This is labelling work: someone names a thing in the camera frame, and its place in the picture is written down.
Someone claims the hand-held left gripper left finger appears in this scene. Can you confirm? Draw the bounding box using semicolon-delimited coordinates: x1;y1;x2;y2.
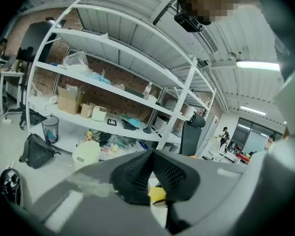
110;149;154;206

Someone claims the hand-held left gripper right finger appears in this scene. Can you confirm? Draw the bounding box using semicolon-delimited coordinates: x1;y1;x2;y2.
151;149;202;203

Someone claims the yellow banana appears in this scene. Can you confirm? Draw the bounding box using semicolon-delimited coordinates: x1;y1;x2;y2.
148;186;168;203

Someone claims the pile of assorted items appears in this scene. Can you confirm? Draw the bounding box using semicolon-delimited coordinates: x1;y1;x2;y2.
95;131;148;155

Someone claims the black high-back office chair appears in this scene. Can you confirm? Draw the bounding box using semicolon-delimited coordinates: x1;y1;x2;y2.
179;112;207;157

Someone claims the cream plastic bin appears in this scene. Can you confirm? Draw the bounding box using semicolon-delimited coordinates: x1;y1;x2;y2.
71;140;102;171

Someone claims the white refrigerator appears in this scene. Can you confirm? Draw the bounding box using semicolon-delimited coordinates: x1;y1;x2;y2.
196;114;220;157

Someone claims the teal fabric item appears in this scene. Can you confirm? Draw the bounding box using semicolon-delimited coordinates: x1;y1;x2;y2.
120;115;145;130

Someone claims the white plastic container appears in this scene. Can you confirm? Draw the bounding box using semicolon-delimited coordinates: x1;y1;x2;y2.
91;105;107;122

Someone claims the small cardboard box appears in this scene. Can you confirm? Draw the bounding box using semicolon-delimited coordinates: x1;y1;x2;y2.
79;102;96;118

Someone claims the clear water bottle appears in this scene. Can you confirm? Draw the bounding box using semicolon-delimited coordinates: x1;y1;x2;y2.
142;82;153;101

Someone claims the black mesh waste bin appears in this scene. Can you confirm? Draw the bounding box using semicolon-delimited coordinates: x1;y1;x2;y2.
41;115;60;145

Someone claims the black backpack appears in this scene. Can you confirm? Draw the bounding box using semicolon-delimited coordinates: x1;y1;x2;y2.
19;133;61;170

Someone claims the large cardboard box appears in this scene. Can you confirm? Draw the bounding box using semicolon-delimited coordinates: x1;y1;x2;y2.
57;86;84;115

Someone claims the long ceiling light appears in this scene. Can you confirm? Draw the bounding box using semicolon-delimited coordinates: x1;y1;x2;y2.
240;105;267;116
236;59;281;72

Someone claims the blue plastic bag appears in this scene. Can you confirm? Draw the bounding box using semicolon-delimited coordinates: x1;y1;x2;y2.
88;70;112;86

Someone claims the black helmet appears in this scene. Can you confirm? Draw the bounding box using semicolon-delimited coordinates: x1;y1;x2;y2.
0;168;22;207

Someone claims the clear plastic bag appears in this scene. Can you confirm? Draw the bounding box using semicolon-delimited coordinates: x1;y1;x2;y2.
62;51;93;76

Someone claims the white metal shelf rack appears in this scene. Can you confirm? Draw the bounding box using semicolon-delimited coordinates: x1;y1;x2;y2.
26;0;217;157

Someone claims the ceiling air vent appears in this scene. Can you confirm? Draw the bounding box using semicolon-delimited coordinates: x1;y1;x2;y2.
199;25;220;54

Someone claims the white desk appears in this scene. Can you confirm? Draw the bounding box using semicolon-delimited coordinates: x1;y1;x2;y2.
0;70;26;116

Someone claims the black flat monitor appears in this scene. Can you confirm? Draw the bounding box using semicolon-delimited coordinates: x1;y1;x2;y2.
15;19;67;64

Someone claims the grey laptop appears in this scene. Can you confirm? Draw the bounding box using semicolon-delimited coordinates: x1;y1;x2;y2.
2;55;17;69

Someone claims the person's head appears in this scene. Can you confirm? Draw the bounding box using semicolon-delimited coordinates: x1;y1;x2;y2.
177;0;240;26

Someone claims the person's torso in black shirt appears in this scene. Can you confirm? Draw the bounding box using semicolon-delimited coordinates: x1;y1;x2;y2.
252;0;295;81

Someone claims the black head-worn camera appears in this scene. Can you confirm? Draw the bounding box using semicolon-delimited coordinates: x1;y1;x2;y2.
174;11;204;33

